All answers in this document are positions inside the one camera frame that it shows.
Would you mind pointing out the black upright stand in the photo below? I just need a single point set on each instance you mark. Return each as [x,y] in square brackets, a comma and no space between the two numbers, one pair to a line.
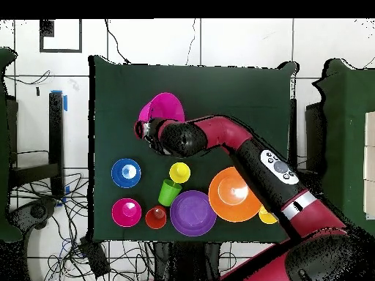
[56,140]

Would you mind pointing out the black office chair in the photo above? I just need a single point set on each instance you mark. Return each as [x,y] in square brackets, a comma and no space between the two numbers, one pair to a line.
[38,210]

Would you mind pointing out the yellow cup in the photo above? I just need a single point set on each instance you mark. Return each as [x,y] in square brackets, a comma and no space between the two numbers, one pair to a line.
[266,218]
[179,172]

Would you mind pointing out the black square floor frame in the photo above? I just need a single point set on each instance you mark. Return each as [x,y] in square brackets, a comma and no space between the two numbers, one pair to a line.
[47,28]

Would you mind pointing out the large orange bowl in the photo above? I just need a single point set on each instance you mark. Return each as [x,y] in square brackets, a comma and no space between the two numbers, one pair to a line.
[228,199]

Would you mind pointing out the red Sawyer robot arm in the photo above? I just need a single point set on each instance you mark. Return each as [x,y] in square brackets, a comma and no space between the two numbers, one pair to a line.
[228,131]

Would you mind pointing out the purple bowl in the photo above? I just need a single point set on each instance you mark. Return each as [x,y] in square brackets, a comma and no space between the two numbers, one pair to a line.
[192,213]

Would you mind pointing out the orange cup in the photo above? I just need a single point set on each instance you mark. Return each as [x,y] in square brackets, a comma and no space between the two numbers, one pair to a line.
[156,218]

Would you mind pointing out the small crimson bowl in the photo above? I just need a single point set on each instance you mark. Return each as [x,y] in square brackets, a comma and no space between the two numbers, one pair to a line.
[126,212]

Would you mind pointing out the green cup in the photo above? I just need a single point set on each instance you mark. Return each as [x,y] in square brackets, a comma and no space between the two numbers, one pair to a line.
[168,193]

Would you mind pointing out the black equipment stand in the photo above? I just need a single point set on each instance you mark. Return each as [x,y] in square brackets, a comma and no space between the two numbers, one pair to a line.
[187,263]

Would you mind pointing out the blue bowl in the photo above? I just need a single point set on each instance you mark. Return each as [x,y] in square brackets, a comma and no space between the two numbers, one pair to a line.
[118,175]

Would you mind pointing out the black power adapter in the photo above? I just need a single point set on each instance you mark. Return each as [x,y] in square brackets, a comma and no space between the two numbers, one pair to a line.
[95,257]

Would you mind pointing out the dark green table cloth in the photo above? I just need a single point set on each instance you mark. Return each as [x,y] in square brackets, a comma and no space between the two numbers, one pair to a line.
[234,87]

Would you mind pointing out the green cloth side table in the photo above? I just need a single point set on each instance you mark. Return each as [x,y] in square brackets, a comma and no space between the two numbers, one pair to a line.
[7,228]
[345,131]

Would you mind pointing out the large pink bowl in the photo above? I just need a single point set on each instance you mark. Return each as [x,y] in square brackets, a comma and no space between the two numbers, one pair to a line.
[164,108]

